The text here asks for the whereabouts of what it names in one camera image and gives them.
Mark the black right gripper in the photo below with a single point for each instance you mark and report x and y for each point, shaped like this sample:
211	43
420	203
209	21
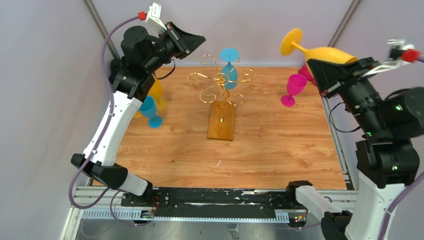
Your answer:
328	73

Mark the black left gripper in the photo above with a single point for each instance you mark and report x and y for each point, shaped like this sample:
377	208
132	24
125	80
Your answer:
184	42

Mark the pink wine glass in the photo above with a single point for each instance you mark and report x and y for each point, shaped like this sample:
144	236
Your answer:
295	85

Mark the blue wine glass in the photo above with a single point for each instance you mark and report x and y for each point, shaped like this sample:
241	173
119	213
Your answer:
230	55
148	109

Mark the yellow wine glass taken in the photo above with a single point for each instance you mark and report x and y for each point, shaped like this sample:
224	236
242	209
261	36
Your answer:
137	115
156	92

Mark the blue wine glass front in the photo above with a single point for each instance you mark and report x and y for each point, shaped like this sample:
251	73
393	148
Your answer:
148	109

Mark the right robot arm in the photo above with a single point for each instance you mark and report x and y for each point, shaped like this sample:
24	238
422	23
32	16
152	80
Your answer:
387	162

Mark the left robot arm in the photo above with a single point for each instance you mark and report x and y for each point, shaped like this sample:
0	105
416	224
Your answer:
129	81

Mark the pink cloth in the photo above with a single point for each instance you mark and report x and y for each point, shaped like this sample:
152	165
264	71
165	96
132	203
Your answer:
303	71

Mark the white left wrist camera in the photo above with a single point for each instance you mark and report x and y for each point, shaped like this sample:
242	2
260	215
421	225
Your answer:
152	17

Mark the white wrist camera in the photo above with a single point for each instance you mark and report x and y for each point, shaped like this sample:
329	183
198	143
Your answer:
152	17
401	52

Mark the gold wire wine glass rack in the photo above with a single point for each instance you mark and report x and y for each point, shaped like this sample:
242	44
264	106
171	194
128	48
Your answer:
223	103

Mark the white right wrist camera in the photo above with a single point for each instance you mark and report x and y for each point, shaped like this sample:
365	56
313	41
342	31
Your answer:
401	52

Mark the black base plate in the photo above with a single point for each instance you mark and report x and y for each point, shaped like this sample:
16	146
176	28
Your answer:
215	203

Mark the aluminium front rail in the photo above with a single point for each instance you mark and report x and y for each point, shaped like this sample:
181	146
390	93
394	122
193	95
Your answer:
109	207

